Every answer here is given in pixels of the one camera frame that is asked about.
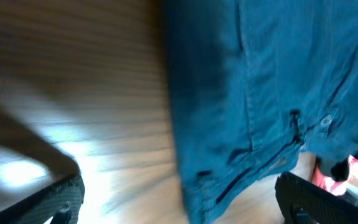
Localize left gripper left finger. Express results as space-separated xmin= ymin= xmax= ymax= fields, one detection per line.
xmin=0 ymin=175 xmax=85 ymax=224

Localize navy blue shorts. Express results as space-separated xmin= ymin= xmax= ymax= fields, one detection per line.
xmin=163 ymin=0 xmax=358 ymax=223

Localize pink printed t-shirt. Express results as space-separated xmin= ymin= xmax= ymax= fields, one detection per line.
xmin=310 ymin=126 xmax=358 ymax=197

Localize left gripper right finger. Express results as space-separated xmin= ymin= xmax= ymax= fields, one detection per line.
xmin=275 ymin=172 xmax=358 ymax=224

